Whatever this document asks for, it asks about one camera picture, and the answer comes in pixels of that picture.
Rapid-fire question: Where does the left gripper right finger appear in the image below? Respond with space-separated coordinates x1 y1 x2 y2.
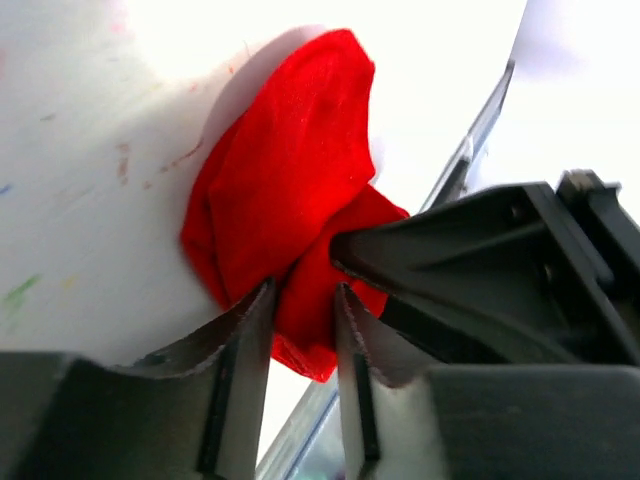
334 284 639 479

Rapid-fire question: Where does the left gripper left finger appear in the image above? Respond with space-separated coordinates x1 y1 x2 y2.
1 280 276 479

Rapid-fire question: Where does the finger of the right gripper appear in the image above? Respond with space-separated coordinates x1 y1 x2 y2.
329 183 639 365

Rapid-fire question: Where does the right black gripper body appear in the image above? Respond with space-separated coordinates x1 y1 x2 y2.
557 170 639 280

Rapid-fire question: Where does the red sock with white print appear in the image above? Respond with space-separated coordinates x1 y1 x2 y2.
180 29 406 382

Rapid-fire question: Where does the aluminium frame rail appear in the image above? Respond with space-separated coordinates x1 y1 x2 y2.
254 59 516 480

